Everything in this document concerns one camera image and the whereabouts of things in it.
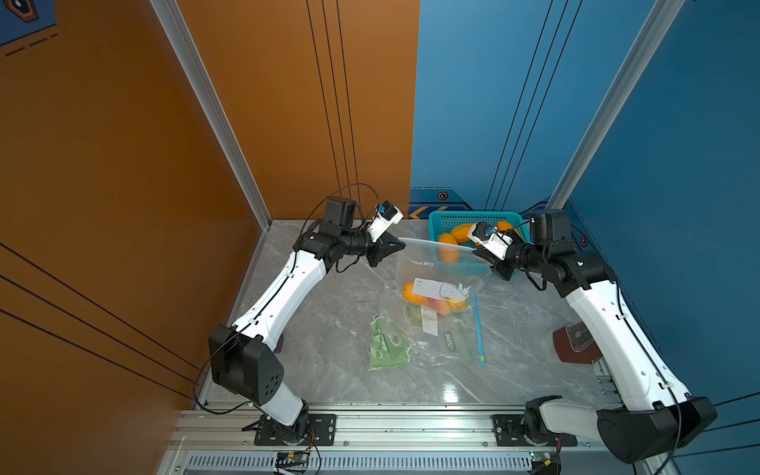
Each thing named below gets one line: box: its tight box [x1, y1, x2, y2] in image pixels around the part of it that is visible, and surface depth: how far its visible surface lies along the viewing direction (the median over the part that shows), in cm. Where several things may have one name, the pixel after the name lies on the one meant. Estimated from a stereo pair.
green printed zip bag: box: [368, 313, 412, 371], surface depth 85 cm
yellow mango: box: [448, 297, 469, 313], surface depth 86 cm
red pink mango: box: [427, 297, 451, 316], surface depth 89 cm
